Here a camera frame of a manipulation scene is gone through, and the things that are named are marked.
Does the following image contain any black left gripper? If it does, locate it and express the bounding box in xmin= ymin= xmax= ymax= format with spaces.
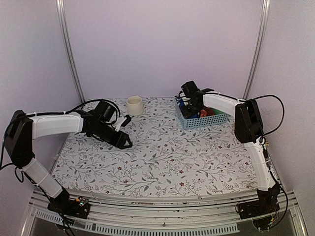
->
xmin=92 ymin=121 xmax=133 ymax=149

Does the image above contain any light blue plastic basket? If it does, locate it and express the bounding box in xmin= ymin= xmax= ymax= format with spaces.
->
xmin=174 ymin=98 xmax=229 ymax=130

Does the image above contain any blue towel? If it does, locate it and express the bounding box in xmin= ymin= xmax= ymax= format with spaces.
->
xmin=177 ymin=99 xmax=186 ymax=118

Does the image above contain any orange bunny pattern towel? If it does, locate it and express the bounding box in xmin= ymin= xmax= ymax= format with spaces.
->
xmin=199 ymin=109 xmax=208 ymax=118

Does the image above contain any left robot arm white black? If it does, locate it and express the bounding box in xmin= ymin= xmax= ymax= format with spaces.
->
xmin=1 ymin=99 xmax=132 ymax=213

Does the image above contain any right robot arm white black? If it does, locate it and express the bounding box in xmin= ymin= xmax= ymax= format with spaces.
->
xmin=179 ymin=81 xmax=280 ymax=214

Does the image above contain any green rolled towel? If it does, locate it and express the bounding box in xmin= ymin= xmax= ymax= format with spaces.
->
xmin=212 ymin=108 xmax=225 ymax=115

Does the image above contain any cream ceramic cup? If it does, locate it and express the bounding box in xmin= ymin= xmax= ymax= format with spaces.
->
xmin=126 ymin=96 xmax=144 ymax=116

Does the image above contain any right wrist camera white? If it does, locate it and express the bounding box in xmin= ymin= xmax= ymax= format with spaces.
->
xmin=175 ymin=91 xmax=190 ymax=101

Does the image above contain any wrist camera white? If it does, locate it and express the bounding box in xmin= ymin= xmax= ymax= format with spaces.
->
xmin=113 ymin=115 xmax=131 ymax=132
xmin=175 ymin=91 xmax=190 ymax=101

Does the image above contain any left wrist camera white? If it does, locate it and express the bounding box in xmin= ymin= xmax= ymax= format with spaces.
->
xmin=113 ymin=115 xmax=131 ymax=132

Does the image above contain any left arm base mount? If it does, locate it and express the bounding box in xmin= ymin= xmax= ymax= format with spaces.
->
xmin=47 ymin=195 xmax=91 ymax=219

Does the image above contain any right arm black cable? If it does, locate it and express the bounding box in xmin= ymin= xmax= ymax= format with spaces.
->
xmin=253 ymin=94 xmax=288 ymax=222

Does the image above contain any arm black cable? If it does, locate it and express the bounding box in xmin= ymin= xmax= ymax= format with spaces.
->
xmin=0 ymin=99 xmax=121 ymax=182
xmin=253 ymin=94 xmax=288 ymax=222

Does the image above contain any front aluminium rail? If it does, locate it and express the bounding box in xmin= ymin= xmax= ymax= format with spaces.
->
xmin=22 ymin=189 xmax=308 ymax=236

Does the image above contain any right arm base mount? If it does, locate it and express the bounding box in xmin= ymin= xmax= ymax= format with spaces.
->
xmin=235 ymin=196 xmax=280 ymax=219

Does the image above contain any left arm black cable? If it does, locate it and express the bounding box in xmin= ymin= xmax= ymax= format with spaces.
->
xmin=0 ymin=99 xmax=121 ymax=182

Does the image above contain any right aluminium frame post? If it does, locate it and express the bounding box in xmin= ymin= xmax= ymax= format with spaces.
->
xmin=242 ymin=0 xmax=270 ymax=99

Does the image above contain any aluminium frame post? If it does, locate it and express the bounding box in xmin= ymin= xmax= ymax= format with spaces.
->
xmin=56 ymin=0 xmax=86 ymax=103
xmin=242 ymin=0 xmax=270 ymax=99

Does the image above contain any left aluminium frame post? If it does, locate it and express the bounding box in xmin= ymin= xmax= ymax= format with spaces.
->
xmin=56 ymin=0 xmax=86 ymax=103

